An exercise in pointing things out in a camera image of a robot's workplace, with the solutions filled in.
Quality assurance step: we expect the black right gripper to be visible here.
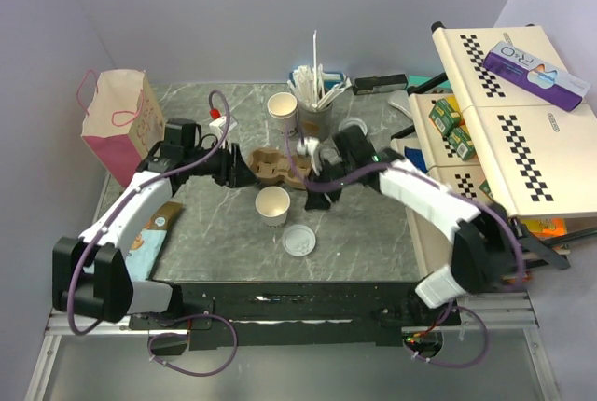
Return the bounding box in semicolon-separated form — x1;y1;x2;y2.
302;156;356;214

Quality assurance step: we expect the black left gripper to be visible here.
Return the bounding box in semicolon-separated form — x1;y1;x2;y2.
185;138;260;188

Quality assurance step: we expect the white plastic cup lid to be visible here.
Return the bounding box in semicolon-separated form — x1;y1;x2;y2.
282;224;316;257

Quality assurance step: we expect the white paper cup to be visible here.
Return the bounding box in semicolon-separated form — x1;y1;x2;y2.
255;186;290;228

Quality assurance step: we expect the grey straw holder cup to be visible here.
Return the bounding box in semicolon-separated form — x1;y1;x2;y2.
298;100;333;141

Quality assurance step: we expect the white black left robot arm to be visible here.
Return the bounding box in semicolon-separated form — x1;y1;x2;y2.
52;118;257;328

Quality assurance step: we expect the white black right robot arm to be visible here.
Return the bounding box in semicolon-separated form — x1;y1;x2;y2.
297;127;525;325

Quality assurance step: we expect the brown pulp cup carrier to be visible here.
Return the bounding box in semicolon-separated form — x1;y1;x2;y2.
248;147;312;190

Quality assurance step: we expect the stack of white paper cups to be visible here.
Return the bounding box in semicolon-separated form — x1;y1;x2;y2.
267;92;298;136

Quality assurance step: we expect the bundle of wrapped straws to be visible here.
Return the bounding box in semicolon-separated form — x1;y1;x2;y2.
287;64;352;111

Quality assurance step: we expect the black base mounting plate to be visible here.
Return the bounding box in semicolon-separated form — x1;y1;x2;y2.
129;282;442;351

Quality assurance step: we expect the blue white box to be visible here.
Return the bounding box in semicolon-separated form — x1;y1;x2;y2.
288;67;347;91

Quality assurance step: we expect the pink white paper bag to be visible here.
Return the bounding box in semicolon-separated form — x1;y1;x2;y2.
77;69;165;187

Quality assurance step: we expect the brown blue snack packet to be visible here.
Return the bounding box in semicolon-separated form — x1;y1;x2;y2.
124;201;184;282

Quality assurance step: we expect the black rectangular box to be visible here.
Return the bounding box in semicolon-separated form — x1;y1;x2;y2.
352;74;408;95

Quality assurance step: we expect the tall wrapped straw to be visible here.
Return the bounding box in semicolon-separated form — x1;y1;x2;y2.
312;29;319;102

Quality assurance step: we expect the green box upper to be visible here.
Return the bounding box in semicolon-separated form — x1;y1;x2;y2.
429;95;465;138

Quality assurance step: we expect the green box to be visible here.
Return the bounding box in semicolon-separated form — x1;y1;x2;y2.
448;124;477;161
429;95;465;138

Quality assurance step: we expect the green box lower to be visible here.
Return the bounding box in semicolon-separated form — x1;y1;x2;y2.
448;124;477;161

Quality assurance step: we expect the cream checkered folding board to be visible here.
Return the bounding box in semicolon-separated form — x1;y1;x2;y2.
389;23;597;281

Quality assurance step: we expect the purple white R&O box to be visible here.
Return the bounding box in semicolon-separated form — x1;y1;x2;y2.
482;42;591;112

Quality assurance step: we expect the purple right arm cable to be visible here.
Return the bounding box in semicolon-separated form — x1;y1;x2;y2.
283;132;528;368

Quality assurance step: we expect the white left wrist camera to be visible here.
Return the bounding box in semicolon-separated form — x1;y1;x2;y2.
209;108;238;139

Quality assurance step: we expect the aluminium rail frame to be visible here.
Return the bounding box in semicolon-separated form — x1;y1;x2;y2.
26;287;562;400

